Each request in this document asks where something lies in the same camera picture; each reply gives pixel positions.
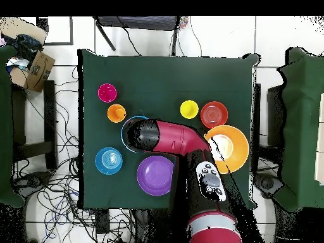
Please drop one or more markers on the yellow cup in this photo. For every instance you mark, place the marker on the yellow cup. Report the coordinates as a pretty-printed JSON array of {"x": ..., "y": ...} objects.
[{"x": 189, "y": 109}]

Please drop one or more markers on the small red bowl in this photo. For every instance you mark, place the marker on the small red bowl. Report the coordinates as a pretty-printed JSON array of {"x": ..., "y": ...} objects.
[{"x": 214, "y": 114}]

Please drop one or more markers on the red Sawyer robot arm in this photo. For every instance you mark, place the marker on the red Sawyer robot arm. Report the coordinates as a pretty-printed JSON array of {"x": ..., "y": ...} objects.
[{"x": 177, "y": 139}]

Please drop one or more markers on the black computer tower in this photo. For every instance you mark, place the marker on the black computer tower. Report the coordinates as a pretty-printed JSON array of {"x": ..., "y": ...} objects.
[{"x": 274, "y": 116}]

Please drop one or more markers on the large blue bowl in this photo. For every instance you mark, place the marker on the large blue bowl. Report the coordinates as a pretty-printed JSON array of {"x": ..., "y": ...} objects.
[{"x": 122, "y": 135}]

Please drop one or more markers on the purple bowl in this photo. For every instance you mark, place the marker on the purple bowl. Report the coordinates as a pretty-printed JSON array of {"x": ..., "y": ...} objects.
[{"x": 154, "y": 176}]

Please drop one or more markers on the orange cup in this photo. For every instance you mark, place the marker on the orange cup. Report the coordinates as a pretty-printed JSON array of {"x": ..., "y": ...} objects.
[{"x": 116, "y": 113}]

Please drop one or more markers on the dark green tablecloth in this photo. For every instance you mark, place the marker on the dark green tablecloth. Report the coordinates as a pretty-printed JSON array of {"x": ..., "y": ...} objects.
[{"x": 157, "y": 81}]

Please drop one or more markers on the small blue bowl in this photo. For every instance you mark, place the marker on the small blue bowl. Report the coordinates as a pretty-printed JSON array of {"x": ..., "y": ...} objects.
[{"x": 108, "y": 161}]

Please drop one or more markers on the pink cup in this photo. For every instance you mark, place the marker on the pink cup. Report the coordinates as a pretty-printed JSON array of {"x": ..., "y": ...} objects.
[{"x": 107, "y": 93}]

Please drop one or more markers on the large orange bowl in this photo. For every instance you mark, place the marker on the large orange bowl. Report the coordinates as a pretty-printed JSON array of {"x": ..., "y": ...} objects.
[{"x": 238, "y": 149}]

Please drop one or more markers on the black power adapter box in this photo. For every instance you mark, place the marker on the black power adapter box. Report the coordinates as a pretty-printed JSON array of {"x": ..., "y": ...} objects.
[{"x": 102, "y": 224}]

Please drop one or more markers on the black bench stand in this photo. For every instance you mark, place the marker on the black bench stand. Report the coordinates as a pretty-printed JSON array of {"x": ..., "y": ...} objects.
[{"x": 49, "y": 124}]

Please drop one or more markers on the black folding chair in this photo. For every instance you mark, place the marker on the black folding chair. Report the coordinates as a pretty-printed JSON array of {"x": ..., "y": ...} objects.
[{"x": 138, "y": 22}]

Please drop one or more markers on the multicoloured small toy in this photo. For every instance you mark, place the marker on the multicoloured small toy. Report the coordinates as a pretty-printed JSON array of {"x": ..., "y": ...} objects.
[{"x": 184, "y": 21}]

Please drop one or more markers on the grey black floor base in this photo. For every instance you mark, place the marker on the grey black floor base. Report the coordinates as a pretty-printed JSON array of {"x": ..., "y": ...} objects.
[
  {"x": 30, "y": 181},
  {"x": 268, "y": 183}
]

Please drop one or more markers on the cardboard box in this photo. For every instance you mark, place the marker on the cardboard box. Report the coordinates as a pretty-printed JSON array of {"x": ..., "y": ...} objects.
[{"x": 38, "y": 72}]

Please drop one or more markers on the green cloth covered table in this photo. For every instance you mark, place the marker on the green cloth covered table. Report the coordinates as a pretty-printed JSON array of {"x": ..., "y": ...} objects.
[
  {"x": 301, "y": 126},
  {"x": 5, "y": 126}
]

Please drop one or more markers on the black plastic bag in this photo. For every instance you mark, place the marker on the black plastic bag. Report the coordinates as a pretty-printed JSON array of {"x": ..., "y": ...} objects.
[{"x": 25, "y": 46}]

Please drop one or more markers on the black metal frame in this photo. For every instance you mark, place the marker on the black metal frame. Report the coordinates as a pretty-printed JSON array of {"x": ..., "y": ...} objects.
[{"x": 42, "y": 24}]

